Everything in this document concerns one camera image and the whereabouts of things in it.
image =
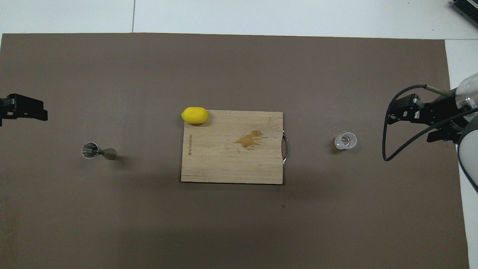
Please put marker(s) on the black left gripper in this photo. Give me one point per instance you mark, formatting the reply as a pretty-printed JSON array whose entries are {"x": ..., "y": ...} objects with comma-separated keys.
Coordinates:
[{"x": 6, "y": 110}]

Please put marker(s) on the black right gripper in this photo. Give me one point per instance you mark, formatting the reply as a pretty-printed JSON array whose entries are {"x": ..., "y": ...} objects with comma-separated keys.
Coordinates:
[{"x": 444, "y": 112}]

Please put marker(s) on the steel double jigger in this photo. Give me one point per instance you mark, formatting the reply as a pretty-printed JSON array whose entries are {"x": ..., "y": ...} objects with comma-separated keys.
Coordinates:
[{"x": 108, "y": 152}]

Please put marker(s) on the brown table mat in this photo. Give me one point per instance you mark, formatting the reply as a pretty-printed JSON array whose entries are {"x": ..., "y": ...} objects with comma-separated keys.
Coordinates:
[{"x": 112, "y": 74}]

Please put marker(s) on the grey ribbed device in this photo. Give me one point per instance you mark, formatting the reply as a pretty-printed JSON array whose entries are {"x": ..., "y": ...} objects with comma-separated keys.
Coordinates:
[{"x": 468, "y": 9}]

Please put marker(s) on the yellow lemon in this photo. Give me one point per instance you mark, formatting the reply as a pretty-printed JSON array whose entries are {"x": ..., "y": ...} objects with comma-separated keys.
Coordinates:
[{"x": 194, "y": 115}]

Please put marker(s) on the brown liquid spill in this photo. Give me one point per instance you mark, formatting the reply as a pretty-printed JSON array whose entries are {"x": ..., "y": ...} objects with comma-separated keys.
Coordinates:
[{"x": 248, "y": 141}]

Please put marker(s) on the wooden cutting board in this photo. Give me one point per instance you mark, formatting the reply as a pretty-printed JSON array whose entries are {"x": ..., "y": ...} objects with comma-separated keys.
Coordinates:
[{"x": 224, "y": 164}]

